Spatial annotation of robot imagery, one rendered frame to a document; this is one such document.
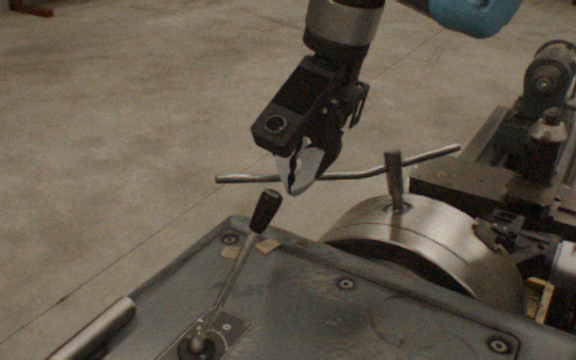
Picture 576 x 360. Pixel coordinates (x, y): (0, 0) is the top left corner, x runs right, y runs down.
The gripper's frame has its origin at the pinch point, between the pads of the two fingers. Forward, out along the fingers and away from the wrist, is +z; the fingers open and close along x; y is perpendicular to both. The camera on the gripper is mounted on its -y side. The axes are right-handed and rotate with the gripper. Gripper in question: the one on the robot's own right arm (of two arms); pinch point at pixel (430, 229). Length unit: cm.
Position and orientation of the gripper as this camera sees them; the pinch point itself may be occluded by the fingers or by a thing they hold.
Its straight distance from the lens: 101.5
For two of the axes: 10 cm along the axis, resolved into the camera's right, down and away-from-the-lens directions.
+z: -8.5, -2.6, 4.6
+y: 5.3, -4.2, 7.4
